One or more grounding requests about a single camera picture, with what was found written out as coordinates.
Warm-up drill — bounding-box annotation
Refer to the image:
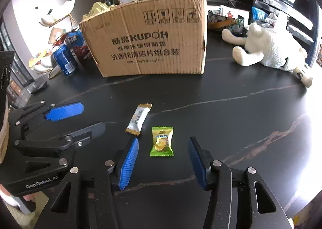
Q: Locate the blue and red snack bag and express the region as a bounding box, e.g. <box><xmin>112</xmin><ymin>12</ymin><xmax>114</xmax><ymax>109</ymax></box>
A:
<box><xmin>66</xmin><ymin>29</ymin><xmax>91</xmax><ymax>61</ymax></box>

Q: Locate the white leaf tiered stand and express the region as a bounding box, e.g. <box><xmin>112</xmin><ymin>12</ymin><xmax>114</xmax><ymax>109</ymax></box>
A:
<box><xmin>29</xmin><ymin>0</ymin><xmax>78</xmax><ymax>78</ymax></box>

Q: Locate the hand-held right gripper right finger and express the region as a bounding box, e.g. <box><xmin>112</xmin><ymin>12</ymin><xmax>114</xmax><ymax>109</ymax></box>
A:
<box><xmin>188</xmin><ymin>136</ymin><xmax>293</xmax><ymax>229</ymax></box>

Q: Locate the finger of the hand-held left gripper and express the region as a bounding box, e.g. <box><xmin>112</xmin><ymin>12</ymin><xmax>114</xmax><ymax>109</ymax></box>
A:
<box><xmin>9</xmin><ymin>102</ymin><xmax>85</xmax><ymax>139</ymax></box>
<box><xmin>14</xmin><ymin>122</ymin><xmax>106</xmax><ymax>167</ymax></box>

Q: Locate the small green candy packet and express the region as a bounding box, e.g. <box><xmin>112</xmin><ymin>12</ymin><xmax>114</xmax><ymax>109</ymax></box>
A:
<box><xmin>150</xmin><ymin>126</ymin><xmax>174</xmax><ymax>157</ymax></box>

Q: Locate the blue drink can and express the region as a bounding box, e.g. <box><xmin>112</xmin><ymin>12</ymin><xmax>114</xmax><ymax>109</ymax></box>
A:
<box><xmin>52</xmin><ymin>44</ymin><xmax>79</xmax><ymax>76</ymax></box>

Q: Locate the blue packet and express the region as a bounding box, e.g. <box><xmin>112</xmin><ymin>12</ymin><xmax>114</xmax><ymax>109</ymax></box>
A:
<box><xmin>252</xmin><ymin>6</ymin><xmax>268</xmax><ymax>22</ymax></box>

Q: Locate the white plush toy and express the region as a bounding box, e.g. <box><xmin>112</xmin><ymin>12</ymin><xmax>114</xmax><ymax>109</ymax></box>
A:
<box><xmin>221</xmin><ymin>21</ymin><xmax>314</xmax><ymax>88</ymax></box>

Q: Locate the yellow packet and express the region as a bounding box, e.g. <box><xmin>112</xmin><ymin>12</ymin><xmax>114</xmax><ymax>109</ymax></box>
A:
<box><xmin>84</xmin><ymin>1</ymin><xmax>115</xmax><ymax>19</ymax></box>

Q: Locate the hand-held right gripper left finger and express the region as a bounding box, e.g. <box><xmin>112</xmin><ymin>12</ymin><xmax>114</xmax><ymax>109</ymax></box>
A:
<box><xmin>33</xmin><ymin>138</ymin><xmax>139</xmax><ymax>229</ymax></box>

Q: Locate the cardboard box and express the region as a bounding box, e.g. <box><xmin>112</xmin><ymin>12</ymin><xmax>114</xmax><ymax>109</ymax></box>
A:
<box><xmin>79</xmin><ymin>0</ymin><xmax>207</xmax><ymax>78</ymax></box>

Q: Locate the silver gold-ended snack packet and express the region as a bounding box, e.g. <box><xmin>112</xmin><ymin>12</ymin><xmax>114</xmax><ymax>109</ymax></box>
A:
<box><xmin>125</xmin><ymin>103</ymin><xmax>153</xmax><ymax>136</ymax></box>

